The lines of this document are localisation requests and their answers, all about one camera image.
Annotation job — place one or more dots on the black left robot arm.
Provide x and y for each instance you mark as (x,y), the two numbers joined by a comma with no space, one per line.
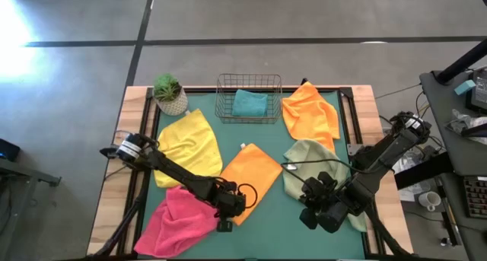
(179,175)

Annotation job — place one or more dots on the white mug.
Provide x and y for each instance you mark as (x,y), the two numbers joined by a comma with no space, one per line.
(429,200)

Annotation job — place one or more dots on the light green microfiber towel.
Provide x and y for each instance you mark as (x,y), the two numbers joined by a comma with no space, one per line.
(304,154)

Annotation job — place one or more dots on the grey desk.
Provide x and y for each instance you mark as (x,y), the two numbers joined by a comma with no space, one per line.
(456,158)

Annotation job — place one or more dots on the green table mat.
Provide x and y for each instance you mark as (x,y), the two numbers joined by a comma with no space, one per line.
(266,242)

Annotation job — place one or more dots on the black keyboard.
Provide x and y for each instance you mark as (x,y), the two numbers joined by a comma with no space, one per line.
(475,198)

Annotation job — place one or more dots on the small teal box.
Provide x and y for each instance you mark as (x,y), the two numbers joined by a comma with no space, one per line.
(465,88)

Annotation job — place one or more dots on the black pole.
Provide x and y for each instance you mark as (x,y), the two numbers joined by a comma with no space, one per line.
(464,61)

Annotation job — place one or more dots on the black desk foot bar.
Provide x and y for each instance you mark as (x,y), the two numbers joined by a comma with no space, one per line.
(422,171)

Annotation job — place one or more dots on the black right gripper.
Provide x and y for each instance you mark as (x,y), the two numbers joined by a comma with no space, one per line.
(327,188)

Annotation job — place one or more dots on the teal microfiber towel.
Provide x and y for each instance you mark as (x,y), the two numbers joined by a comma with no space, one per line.
(250,103)

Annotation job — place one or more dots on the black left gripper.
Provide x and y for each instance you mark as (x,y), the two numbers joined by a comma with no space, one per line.
(228,200)

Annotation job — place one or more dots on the orange microfiber towel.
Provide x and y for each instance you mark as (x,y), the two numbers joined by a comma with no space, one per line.
(253,169)
(310,112)

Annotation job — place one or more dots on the pink microfiber towel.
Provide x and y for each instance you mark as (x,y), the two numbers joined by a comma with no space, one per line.
(175,226)

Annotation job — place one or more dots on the black metal stand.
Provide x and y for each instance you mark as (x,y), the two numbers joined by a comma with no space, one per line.
(38,178)

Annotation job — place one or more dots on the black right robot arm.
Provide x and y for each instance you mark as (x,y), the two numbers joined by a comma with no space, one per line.
(380,166)

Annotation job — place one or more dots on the black device with blue light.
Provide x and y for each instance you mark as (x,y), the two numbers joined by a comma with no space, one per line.
(9,150)

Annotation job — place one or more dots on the succulent in white patterned pot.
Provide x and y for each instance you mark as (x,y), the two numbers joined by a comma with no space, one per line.
(171,101)

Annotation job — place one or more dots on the black aluminium table frame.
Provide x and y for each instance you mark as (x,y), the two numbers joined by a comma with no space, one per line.
(368,249)

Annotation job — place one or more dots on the crumpled clear plastic bag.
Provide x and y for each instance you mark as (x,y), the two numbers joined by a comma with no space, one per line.
(462,120)

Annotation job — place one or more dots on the yellow microfiber towel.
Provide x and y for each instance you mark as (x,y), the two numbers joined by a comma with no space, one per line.
(190,147)

